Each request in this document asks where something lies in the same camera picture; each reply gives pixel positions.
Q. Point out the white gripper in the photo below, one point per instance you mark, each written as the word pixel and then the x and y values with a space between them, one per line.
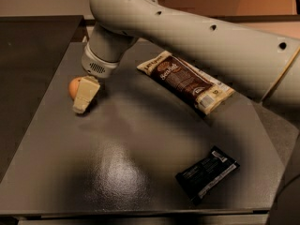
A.
pixel 96 66

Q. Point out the orange fruit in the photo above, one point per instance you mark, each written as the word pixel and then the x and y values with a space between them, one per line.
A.
pixel 73 87

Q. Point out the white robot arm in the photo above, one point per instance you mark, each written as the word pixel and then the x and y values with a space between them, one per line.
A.
pixel 259 65

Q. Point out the brown and cream snack bag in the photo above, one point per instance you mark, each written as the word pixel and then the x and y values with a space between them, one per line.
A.
pixel 192 85

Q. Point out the small black snack packet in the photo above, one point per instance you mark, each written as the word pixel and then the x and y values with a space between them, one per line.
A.
pixel 201 177

